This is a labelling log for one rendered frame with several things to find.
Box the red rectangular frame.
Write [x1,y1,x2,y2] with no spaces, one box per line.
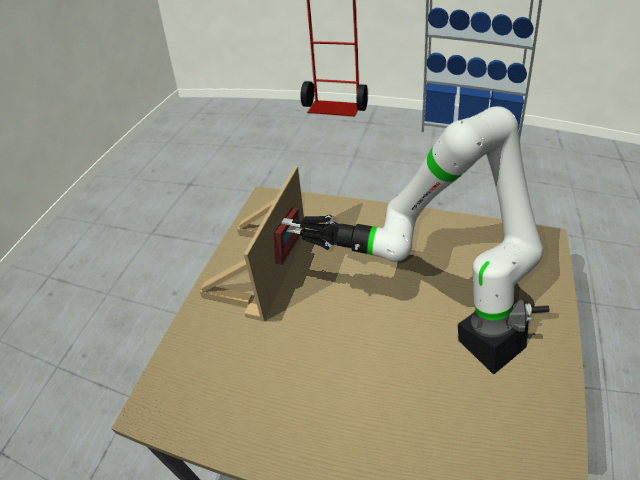
[274,207,299,265]

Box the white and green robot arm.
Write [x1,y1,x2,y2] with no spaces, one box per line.
[351,106,549,338]

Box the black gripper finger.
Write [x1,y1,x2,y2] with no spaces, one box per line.
[286,226,332,250]
[282,215,335,234]

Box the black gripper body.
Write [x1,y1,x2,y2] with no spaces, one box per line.
[323,222,355,248]

